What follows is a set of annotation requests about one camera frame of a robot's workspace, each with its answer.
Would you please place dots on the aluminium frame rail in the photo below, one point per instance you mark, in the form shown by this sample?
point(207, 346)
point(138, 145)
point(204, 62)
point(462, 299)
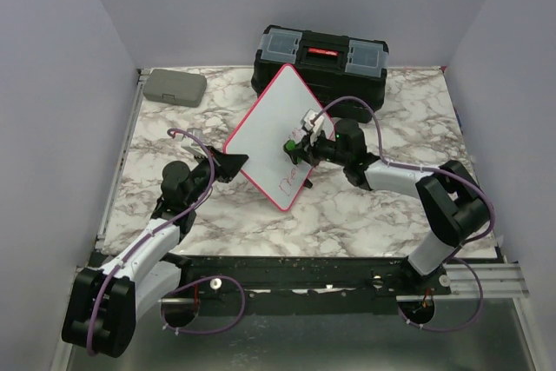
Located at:
point(498, 281)

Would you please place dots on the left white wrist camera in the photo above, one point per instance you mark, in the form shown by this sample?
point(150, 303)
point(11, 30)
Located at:
point(192, 140)

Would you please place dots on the green whiteboard eraser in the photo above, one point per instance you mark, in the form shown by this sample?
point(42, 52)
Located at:
point(291, 149)

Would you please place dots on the metal whiteboard stand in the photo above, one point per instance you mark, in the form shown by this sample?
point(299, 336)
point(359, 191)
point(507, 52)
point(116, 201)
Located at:
point(308, 184)

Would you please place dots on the pink framed whiteboard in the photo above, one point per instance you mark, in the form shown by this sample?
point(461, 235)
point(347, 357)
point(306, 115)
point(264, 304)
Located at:
point(274, 119)

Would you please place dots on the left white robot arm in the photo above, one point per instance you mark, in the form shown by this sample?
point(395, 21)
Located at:
point(106, 302)

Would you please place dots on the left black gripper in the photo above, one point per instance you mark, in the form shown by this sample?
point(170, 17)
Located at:
point(227, 166)

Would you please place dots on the black plastic toolbox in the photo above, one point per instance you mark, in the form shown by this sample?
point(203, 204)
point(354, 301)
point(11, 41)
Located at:
point(330, 65)

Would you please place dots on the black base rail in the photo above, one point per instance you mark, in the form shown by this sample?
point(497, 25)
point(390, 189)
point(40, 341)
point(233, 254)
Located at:
point(277, 285)

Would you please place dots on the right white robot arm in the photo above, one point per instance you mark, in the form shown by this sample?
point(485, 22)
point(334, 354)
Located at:
point(453, 204)

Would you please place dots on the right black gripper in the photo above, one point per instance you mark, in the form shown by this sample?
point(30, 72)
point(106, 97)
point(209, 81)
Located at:
point(310, 148)

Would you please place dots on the grey plastic case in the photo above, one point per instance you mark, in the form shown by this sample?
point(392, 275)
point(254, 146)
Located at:
point(175, 88)

